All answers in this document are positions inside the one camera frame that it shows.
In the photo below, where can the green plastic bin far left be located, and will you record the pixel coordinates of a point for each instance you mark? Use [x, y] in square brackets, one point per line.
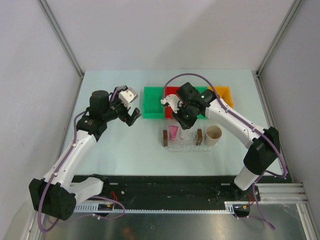
[151, 105]

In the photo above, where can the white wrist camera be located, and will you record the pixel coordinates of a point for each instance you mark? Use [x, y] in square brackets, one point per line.
[171, 105]
[127, 97]

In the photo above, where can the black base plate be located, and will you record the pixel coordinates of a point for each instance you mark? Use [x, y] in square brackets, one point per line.
[178, 191]

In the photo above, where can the white toothpaste tube red cap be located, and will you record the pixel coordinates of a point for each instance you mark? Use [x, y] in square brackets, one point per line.
[182, 133]

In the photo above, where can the red plastic bin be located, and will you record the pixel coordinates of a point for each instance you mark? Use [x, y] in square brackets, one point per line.
[172, 90]

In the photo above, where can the aluminium frame post left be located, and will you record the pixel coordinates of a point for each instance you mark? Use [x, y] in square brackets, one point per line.
[52, 20]

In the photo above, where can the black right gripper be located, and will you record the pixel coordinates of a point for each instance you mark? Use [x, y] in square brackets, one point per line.
[185, 124]

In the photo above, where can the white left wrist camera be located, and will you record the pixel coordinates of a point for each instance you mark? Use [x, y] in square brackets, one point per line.
[127, 97]

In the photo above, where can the aluminium frame post right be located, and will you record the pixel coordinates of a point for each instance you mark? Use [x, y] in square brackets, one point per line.
[284, 27]

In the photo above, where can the clear glass tray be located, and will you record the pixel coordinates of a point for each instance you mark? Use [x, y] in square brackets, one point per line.
[194, 141]

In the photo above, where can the yellow plastic bin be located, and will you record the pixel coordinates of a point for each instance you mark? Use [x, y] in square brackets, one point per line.
[223, 96]

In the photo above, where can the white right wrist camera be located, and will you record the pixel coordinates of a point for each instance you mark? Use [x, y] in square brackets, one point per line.
[171, 105]

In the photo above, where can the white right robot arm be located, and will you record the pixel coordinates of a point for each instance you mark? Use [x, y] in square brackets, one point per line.
[263, 144]

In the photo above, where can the pink toothpaste tube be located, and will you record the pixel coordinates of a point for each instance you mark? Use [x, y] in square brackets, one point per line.
[173, 131]

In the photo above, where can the grey slotted cable duct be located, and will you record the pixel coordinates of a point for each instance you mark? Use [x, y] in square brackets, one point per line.
[105, 207]

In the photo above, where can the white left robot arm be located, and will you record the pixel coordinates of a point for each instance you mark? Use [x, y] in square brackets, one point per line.
[55, 195]

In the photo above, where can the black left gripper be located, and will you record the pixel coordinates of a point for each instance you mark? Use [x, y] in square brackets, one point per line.
[126, 116]

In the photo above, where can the green plastic bin with cup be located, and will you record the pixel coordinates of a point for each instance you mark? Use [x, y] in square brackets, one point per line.
[202, 116]

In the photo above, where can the beige cup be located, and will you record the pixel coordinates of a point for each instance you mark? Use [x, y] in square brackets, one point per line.
[212, 135]

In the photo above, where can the aluminium frame post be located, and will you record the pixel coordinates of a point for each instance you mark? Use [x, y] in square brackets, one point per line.
[52, 20]
[284, 27]

